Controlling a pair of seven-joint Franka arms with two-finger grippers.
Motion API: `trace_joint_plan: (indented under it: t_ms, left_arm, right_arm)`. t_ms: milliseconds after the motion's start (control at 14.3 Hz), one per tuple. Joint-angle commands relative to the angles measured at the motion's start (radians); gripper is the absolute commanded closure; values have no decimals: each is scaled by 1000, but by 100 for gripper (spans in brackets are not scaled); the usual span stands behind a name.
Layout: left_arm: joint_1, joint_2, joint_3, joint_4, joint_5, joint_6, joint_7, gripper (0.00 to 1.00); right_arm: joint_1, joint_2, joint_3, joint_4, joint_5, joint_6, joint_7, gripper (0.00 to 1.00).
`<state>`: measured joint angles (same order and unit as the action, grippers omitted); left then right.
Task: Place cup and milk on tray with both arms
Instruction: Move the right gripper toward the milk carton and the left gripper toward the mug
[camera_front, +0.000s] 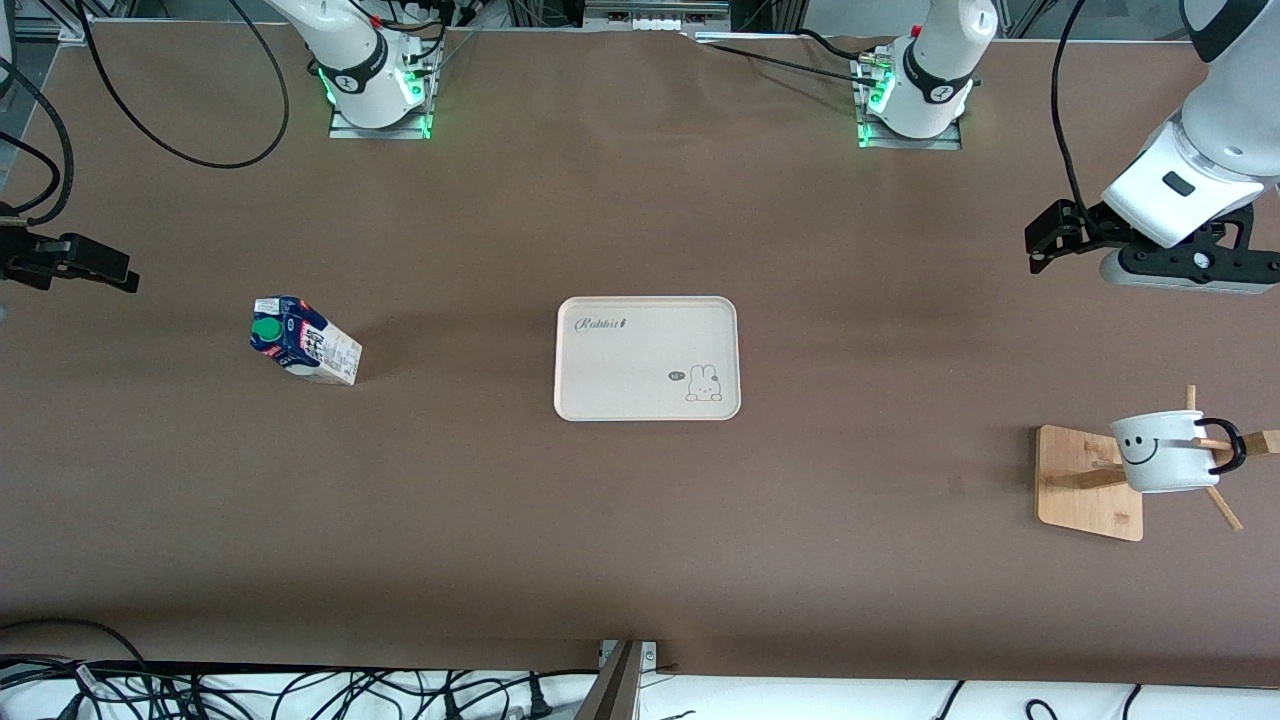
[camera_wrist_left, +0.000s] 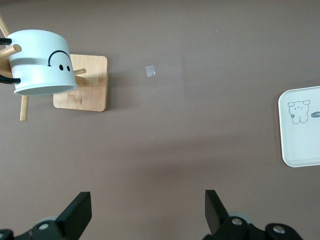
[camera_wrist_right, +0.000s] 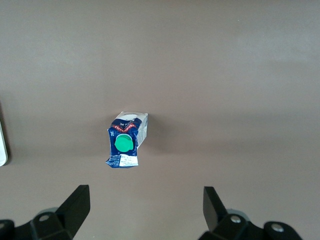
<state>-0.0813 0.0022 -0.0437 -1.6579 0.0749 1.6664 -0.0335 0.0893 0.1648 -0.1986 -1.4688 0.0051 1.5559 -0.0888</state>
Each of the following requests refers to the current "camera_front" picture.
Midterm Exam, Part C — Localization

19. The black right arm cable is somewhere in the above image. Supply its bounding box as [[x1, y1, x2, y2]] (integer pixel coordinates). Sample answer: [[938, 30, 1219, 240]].
[[0, 0, 291, 226]]

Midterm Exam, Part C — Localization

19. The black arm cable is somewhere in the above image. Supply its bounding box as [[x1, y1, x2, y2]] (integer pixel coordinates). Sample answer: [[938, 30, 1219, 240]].
[[1050, 0, 1093, 216], [0, 0, 291, 226]]

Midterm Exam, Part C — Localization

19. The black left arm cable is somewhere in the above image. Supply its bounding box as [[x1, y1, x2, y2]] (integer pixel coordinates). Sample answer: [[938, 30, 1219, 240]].
[[1050, 0, 1093, 216]]

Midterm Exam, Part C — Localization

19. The white smiley cup black handle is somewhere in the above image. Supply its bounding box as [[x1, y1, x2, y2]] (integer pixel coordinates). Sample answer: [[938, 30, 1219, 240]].
[[1110, 410, 1248, 495]]

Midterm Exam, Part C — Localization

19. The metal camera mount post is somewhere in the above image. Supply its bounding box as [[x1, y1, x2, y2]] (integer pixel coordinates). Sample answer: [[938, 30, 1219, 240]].
[[575, 640, 659, 720]]

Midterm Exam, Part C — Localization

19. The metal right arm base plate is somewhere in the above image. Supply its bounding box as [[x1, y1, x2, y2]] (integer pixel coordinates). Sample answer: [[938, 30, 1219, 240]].
[[328, 40, 433, 141]]

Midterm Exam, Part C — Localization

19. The wooden mug tree stand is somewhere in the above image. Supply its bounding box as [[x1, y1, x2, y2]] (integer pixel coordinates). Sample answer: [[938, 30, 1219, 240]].
[[1035, 385, 1280, 543]]

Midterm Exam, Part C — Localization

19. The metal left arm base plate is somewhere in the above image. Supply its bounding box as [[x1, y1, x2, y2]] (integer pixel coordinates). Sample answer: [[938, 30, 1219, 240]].
[[855, 55, 963, 151]]

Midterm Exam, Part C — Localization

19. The black base power cable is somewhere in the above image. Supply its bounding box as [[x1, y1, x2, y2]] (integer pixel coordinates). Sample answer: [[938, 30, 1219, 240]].
[[692, 30, 881, 91]]

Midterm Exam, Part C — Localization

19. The beige rabbit print tray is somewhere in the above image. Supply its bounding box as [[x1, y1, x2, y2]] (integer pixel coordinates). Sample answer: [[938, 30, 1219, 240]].
[[554, 295, 742, 423]]

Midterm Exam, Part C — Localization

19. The black arched floor cable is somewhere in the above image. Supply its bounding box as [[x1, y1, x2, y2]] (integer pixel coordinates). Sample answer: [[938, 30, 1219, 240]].
[[0, 618, 151, 691]]

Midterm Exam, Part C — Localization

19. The blue white milk carton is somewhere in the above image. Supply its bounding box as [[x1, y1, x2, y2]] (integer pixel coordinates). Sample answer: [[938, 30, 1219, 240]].
[[250, 294, 363, 387]]

